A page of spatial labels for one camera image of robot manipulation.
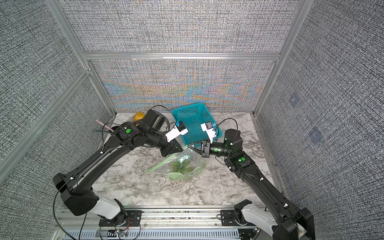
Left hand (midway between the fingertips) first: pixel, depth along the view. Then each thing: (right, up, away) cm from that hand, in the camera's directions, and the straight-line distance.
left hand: (183, 148), depth 65 cm
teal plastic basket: (+5, +18, +52) cm, 55 cm away
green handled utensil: (-53, +7, +30) cm, 61 cm away
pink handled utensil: (-51, +9, +32) cm, 61 cm away
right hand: (+2, +2, -1) cm, 3 cm away
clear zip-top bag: (+6, -8, +5) cm, 11 cm away
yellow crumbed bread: (-35, +17, +44) cm, 58 cm away
